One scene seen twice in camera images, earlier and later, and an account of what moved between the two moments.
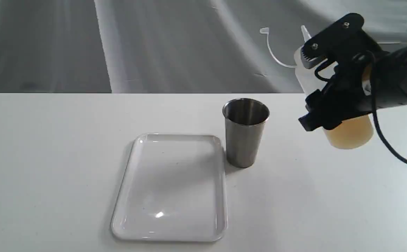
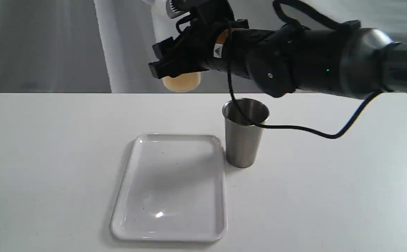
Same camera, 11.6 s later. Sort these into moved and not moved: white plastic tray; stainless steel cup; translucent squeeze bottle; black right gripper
Moved: black right gripper; translucent squeeze bottle
Not moved: white plastic tray; stainless steel cup
